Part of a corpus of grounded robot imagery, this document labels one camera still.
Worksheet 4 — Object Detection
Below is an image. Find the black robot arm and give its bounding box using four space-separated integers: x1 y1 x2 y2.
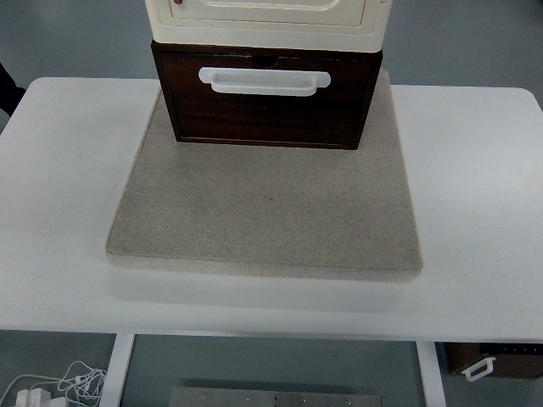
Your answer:
0 64 26 116

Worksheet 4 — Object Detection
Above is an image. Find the beige fabric pad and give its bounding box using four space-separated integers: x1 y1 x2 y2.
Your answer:
105 70 423 281

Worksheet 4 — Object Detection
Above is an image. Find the right white table leg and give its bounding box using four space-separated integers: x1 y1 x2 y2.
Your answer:
416 341 446 407

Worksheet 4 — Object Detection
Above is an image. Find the white table leg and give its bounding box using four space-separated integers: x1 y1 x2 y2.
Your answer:
98 334 135 407
416 341 446 407

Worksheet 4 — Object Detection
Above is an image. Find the left white table leg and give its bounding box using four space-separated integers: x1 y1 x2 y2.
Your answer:
98 334 135 407

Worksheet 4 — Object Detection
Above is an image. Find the brown wooden box on floor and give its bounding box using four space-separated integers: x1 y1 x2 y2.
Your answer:
444 343 542 382

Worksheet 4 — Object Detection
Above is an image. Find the white power adapter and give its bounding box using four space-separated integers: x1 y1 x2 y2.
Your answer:
15 387 52 407

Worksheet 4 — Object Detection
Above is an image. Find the dark wooden cabinet frame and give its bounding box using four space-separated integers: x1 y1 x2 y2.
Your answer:
150 40 385 151

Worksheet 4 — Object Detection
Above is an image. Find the white drawer handle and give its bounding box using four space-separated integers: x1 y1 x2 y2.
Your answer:
199 67 332 97

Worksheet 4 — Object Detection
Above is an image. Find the white cable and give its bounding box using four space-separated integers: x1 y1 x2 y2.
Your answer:
0 360 108 407

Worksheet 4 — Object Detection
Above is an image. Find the white handle on floor box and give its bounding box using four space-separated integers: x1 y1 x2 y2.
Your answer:
461 356 495 382

